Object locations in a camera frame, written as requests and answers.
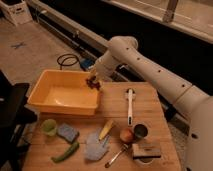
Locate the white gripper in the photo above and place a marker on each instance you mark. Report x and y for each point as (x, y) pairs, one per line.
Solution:
(103, 68)

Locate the dark purple grape bunch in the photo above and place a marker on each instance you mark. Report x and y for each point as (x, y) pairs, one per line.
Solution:
(92, 84)

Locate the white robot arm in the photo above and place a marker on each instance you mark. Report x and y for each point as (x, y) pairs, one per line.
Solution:
(184, 96)

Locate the green plastic cup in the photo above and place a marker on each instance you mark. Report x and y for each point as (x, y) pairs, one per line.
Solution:
(49, 127)

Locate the blue device on floor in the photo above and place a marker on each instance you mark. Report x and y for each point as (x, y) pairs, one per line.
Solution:
(86, 64)

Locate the yellow plastic bin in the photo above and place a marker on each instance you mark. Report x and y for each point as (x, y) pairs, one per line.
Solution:
(64, 91)

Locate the yellow corn piece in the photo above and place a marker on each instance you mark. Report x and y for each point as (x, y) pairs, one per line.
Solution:
(107, 127)

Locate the blue sponge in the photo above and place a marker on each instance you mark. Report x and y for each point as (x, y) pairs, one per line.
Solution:
(67, 132)

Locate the red yellow apple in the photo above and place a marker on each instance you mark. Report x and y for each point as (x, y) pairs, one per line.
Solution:
(126, 135)

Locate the metal can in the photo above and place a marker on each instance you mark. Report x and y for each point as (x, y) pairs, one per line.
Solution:
(140, 131)

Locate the light blue cloth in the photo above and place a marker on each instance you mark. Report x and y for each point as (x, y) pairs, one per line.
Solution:
(95, 149)

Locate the green cucumber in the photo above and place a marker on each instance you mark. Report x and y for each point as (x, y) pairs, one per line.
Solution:
(71, 150)

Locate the metal spoon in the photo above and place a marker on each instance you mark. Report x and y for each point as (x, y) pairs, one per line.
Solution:
(113, 159)

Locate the black chair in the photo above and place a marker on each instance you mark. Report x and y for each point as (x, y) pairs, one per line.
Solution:
(14, 116)

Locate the white cardboard box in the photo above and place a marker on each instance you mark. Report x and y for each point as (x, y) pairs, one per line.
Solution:
(17, 14)

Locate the brown block eraser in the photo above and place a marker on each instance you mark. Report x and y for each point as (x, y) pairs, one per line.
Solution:
(146, 150)

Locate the white handled brush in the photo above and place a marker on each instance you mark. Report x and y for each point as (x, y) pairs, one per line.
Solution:
(130, 96)

